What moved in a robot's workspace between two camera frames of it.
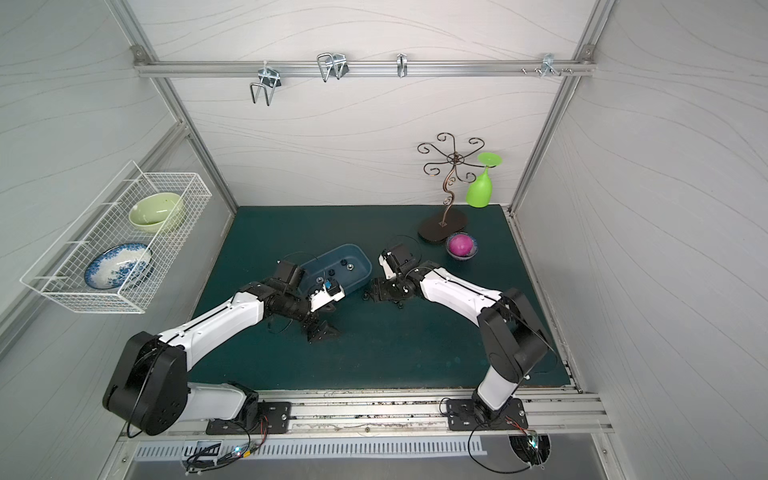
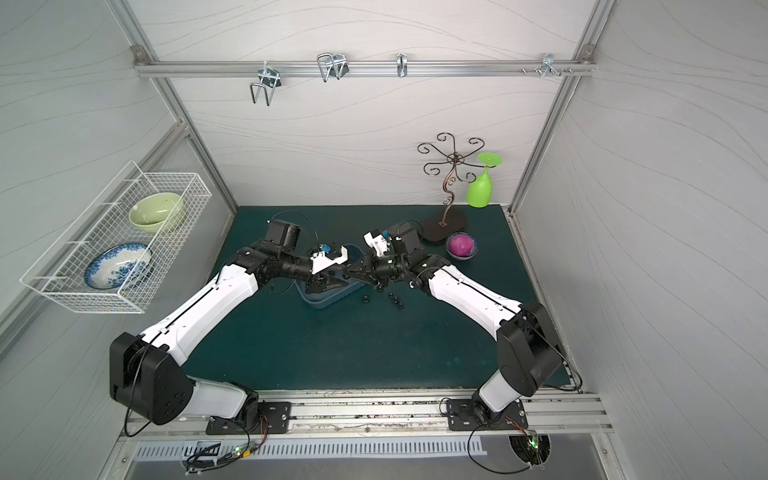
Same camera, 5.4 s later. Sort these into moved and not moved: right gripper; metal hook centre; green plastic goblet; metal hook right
Moved: right gripper
Not moved: metal hook right; metal hook centre; green plastic goblet
